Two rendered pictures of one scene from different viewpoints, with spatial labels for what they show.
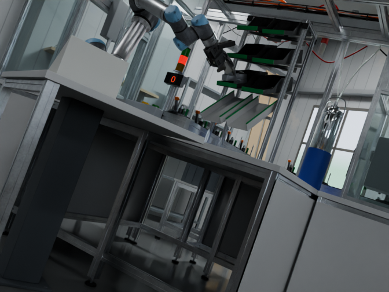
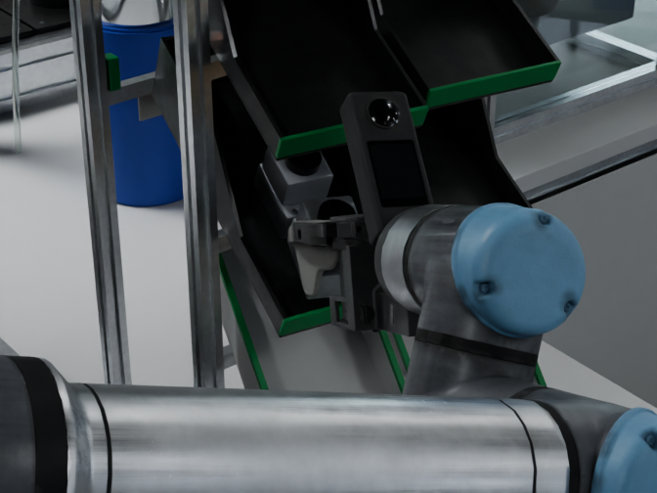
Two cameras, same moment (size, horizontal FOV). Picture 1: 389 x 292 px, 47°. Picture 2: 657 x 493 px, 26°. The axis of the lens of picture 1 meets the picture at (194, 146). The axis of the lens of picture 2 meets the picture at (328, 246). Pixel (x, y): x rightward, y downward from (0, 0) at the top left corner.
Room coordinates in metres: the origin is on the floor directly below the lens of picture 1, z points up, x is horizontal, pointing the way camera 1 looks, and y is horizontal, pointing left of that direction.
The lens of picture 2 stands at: (1.97, 0.89, 1.82)
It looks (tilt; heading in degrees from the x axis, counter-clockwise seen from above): 29 degrees down; 291
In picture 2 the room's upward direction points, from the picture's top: straight up
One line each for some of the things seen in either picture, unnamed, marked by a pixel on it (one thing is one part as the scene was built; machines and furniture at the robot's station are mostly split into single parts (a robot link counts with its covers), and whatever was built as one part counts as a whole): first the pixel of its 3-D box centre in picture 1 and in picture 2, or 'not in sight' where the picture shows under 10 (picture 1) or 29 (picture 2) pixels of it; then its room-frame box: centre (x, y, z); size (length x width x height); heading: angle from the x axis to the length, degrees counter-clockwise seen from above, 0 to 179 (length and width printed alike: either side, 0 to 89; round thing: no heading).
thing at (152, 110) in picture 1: (143, 109); not in sight; (2.38, 0.32, 0.93); 0.21 x 0.07 x 0.06; 60
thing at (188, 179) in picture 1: (217, 181); not in sight; (4.61, -0.35, 0.73); 0.62 x 0.42 x 0.23; 60
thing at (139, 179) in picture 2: (313, 170); (143, 100); (2.91, -0.78, 0.99); 0.16 x 0.16 x 0.27
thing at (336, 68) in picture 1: (326, 98); not in sight; (3.25, -0.79, 1.56); 0.04 x 0.04 x 1.39; 60
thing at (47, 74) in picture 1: (94, 104); not in sight; (2.09, 0.50, 0.84); 0.90 x 0.70 x 0.03; 33
